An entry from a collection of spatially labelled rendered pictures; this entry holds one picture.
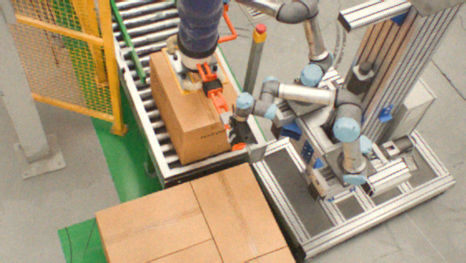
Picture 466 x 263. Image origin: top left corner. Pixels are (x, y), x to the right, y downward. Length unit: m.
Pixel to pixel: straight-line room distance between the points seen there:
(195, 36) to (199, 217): 1.13
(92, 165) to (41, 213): 0.49
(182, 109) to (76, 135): 1.27
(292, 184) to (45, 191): 1.72
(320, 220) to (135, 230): 1.27
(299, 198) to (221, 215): 0.72
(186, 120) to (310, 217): 1.17
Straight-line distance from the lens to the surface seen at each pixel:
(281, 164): 4.18
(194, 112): 3.44
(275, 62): 4.95
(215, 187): 3.66
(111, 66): 3.82
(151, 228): 3.54
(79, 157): 4.41
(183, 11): 2.98
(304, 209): 4.06
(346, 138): 2.74
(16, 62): 3.52
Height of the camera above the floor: 3.83
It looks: 58 degrees down
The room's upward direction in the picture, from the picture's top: 11 degrees clockwise
